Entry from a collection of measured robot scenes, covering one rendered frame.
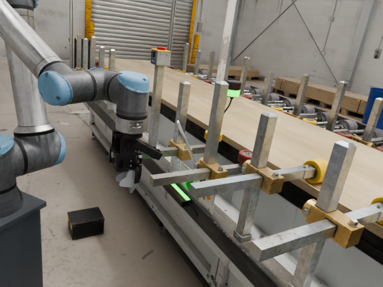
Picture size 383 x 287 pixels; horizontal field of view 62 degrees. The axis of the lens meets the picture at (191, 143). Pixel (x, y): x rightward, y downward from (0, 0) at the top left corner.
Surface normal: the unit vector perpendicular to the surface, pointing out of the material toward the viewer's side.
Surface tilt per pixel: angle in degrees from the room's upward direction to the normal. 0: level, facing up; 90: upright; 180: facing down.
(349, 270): 90
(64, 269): 0
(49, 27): 90
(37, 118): 79
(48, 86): 92
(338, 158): 90
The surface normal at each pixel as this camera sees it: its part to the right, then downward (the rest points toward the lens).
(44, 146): 0.69, 0.14
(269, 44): -0.80, 0.11
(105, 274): 0.13, -0.93
